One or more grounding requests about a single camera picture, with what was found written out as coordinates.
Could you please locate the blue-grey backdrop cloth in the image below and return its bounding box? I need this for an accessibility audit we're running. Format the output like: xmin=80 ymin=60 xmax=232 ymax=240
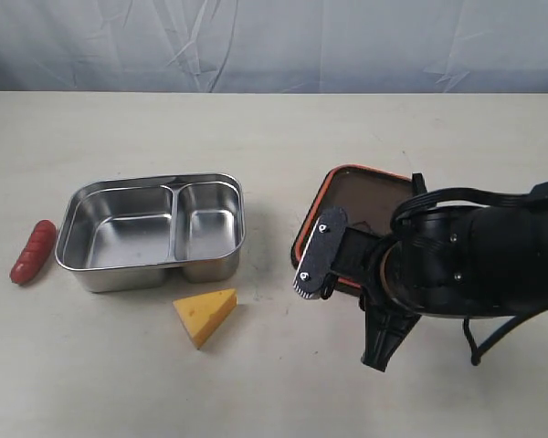
xmin=0 ymin=1 xmax=548 ymax=93

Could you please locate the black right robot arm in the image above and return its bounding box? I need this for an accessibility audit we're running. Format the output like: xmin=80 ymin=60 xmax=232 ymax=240
xmin=362 ymin=206 xmax=548 ymax=371

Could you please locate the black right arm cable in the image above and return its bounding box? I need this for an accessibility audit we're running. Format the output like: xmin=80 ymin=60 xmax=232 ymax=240
xmin=387 ymin=172 xmax=548 ymax=367

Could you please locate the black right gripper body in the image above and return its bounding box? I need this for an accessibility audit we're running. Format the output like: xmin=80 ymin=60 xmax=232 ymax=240
xmin=359 ymin=205 xmax=473 ymax=371

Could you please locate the red toy sausage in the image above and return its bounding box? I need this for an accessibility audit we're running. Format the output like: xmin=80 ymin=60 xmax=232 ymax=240
xmin=10 ymin=220 xmax=57 ymax=286

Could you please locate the yellow toy cheese wedge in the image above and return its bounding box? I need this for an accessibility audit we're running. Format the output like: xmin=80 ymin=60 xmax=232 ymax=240
xmin=173 ymin=288 xmax=237 ymax=349

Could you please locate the dark transparent lunch box lid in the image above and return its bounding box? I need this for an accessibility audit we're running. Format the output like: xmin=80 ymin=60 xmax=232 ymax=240
xmin=290 ymin=164 xmax=415 ymax=268

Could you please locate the stainless steel lunch box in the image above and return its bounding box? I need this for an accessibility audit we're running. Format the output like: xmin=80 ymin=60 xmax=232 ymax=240
xmin=55 ymin=172 xmax=246 ymax=293

